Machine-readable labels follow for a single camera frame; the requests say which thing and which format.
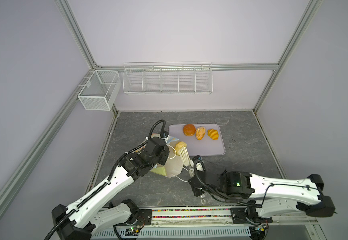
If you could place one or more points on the round pale scored bun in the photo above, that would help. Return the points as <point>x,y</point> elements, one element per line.
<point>179,146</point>

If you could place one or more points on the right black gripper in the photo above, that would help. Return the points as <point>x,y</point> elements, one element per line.
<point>196,193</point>

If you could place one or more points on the green paper gift bag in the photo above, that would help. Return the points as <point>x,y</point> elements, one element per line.
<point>174,164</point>

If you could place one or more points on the oval orange fake bread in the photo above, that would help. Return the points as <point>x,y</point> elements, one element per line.
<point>200,133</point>

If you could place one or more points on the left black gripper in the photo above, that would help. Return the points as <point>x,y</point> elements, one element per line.
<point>165,155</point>

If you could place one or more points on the lavender plastic tray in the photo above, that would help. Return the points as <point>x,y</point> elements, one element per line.
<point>204,147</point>

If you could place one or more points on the round brown fake bun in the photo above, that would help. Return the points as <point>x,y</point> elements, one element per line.
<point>189,130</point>

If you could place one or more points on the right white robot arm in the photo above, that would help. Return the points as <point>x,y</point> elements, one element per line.
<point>264,197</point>

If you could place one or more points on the small white mesh basket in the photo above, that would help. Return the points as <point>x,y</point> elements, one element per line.
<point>100,90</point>

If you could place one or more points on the long white wire rack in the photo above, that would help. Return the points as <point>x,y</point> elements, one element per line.
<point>168,78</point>

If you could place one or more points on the white vented cable duct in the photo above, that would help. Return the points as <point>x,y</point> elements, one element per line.
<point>185,233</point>

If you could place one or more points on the yellow fake bread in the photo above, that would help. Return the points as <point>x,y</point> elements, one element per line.
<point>213,134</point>

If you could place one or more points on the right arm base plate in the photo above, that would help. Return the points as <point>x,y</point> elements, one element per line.
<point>248,215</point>

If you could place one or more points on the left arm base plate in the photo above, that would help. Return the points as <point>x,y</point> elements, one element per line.
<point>142,217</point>

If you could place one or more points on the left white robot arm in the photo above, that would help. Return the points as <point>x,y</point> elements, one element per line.
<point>84,218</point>

